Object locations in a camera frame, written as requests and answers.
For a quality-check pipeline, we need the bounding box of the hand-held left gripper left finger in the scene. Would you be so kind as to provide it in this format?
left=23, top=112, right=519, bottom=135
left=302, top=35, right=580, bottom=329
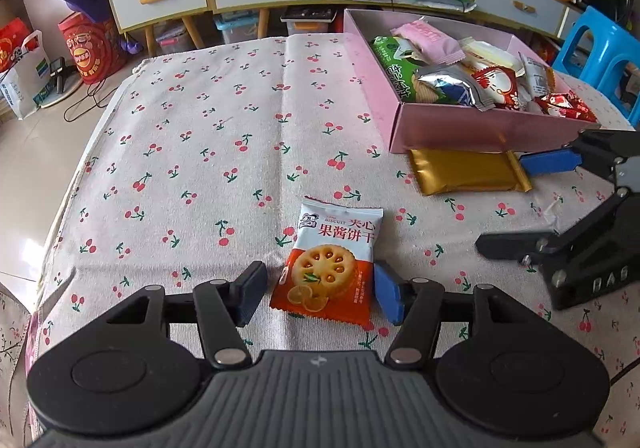
left=107, top=260, right=268, bottom=370

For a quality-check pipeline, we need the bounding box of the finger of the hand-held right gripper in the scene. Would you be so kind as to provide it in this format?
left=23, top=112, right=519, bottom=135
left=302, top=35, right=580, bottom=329
left=475, top=188, right=634, bottom=267
left=519, top=128, right=640, bottom=185

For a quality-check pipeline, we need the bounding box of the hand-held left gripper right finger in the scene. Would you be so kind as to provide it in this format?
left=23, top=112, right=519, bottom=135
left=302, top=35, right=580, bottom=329
left=373, top=260, right=531, bottom=369

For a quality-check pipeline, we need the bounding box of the large red snack packet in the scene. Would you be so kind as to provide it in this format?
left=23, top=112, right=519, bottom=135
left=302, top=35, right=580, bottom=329
left=535, top=92, right=598, bottom=123

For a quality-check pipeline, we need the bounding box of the orange white biscuit packet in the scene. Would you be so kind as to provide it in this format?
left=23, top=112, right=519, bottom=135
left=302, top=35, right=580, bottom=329
left=269, top=195, right=385, bottom=331

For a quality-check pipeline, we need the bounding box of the small red snack packet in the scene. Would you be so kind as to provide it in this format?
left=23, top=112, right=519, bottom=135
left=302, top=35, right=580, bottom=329
left=472, top=66, right=521, bottom=109

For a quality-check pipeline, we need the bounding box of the pink cardboard box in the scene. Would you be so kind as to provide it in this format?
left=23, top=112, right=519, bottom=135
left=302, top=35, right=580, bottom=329
left=342, top=8, right=603, bottom=155

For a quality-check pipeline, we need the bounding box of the silver foil snack packet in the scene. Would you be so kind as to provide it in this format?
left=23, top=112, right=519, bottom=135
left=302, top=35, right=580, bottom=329
left=415, top=65, right=496, bottom=113

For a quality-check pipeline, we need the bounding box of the pink snack packet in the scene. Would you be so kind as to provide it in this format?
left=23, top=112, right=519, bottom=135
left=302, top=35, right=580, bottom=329
left=390, top=20, right=461, bottom=66

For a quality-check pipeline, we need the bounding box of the green potato chips packet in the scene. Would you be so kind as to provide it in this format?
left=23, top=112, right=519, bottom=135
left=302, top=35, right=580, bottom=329
left=370, top=35, right=468, bottom=104

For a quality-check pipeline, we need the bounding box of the gold foil snack packet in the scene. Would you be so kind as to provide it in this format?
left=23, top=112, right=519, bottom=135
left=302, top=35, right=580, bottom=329
left=407, top=148, right=533, bottom=197

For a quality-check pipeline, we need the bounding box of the blue plastic stool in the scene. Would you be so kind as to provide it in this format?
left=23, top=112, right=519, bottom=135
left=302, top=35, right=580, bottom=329
left=552, top=5, right=640, bottom=119

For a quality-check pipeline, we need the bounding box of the cherry print tablecloth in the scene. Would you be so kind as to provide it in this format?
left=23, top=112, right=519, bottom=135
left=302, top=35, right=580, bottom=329
left=22, top=32, right=640, bottom=448

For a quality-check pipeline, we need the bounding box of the beige floral cloth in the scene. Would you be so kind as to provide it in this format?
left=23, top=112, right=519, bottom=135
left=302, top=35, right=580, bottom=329
left=0, top=285, right=38, bottom=448

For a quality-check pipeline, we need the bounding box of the clear storage box blue lid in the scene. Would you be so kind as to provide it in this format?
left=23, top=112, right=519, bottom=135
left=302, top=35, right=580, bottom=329
left=215, top=10, right=261, bottom=46

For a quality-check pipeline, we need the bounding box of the black flat scale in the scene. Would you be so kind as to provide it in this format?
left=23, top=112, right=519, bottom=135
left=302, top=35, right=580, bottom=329
left=280, top=5, right=338, bottom=23

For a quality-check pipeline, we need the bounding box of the black floor device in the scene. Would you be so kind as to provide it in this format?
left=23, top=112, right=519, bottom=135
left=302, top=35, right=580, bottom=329
left=47, top=56, right=71, bottom=96

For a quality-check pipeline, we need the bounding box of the red gift bag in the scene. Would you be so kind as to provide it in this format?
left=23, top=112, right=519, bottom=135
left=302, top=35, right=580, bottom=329
left=57, top=12, right=128, bottom=86

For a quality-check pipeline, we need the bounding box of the white shopping bag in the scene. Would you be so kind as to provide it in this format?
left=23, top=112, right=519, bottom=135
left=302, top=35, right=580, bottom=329
left=0, top=30, right=53, bottom=121

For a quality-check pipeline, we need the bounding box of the red plastic bag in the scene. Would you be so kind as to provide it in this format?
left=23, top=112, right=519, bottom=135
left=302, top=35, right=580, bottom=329
left=0, top=18, right=33, bottom=73

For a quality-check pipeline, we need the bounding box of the black floor cable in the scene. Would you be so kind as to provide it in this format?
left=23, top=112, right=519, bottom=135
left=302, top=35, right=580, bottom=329
left=62, top=72, right=116, bottom=123

